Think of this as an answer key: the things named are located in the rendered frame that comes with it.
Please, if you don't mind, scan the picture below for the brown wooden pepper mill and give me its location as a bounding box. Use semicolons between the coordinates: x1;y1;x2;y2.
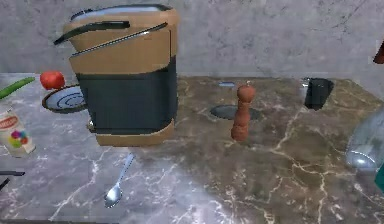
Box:
230;80;257;142

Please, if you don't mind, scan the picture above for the tan and black coffee machine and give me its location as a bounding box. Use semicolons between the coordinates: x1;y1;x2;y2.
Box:
53;3;181;148

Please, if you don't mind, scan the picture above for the silver metal spoon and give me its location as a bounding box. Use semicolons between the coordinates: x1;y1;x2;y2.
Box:
103;152;136;209

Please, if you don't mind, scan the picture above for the black cup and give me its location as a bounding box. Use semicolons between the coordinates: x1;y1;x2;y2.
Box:
303;77;335;111

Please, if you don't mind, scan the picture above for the white plate with dark rim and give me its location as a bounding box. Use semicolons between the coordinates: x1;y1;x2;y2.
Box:
41;84;88;115

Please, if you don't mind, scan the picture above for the red tomato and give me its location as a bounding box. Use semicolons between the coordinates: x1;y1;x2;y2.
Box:
39;70;66;91

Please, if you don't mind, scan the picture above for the clear glass bottle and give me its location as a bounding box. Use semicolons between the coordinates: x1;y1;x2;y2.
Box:
344;108;384;173

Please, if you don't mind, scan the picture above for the white carton with red label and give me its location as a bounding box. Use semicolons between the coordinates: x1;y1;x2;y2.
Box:
0;103;37;159

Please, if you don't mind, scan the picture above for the green long vegetable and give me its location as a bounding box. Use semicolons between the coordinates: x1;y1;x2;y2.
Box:
0;76;36;101

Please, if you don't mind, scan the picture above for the dark red brown object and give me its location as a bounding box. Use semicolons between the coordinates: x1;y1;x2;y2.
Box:
372;40;384;65

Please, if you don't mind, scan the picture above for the teal green object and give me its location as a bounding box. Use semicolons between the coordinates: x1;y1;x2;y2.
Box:
374;163;384;194

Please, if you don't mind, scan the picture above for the black utensil handle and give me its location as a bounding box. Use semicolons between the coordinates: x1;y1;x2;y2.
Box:
0;170;26;192

